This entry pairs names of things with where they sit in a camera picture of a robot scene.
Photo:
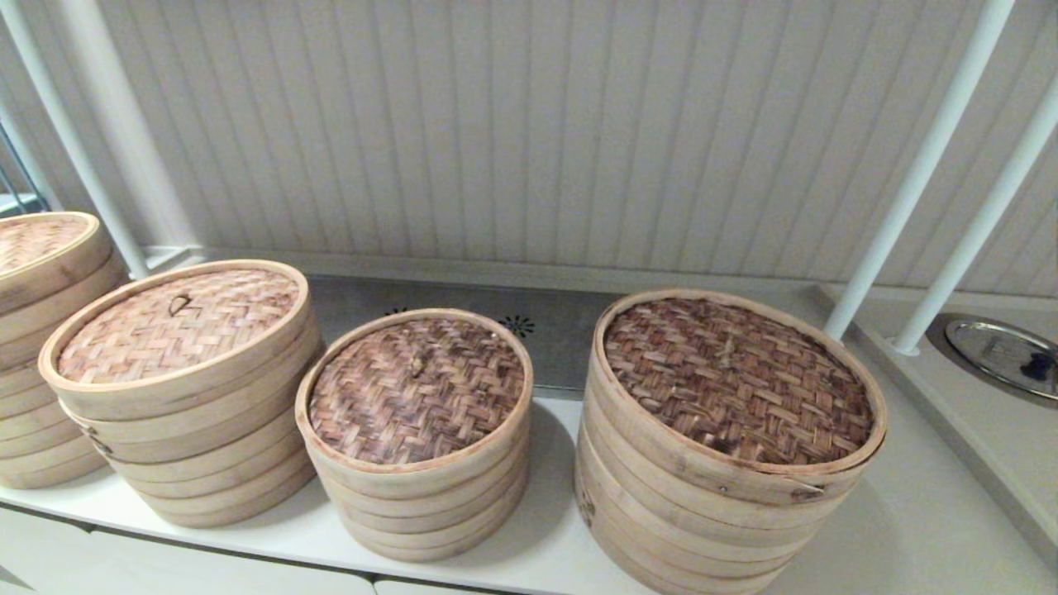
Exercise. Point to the small woven bamboo steamer lid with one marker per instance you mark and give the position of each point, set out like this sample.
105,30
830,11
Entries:
413,388

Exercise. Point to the large dark woven steamer lid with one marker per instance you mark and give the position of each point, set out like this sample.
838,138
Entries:
736,380

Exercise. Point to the small bamboo steamer stack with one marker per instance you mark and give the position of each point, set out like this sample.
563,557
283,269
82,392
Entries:
413,529

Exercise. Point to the large bamboo steamer stack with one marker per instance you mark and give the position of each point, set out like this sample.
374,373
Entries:
686,537

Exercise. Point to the round metal plate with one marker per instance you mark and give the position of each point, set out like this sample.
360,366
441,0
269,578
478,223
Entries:
992,347

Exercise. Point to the steel panel with flower holes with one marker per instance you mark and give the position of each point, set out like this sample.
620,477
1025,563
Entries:
562,330

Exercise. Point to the white metal pole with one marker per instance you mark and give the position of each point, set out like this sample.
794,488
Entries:
74,149
909,182
967,248
29,161

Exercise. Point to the thick white post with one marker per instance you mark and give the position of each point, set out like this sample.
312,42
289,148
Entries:
124,124

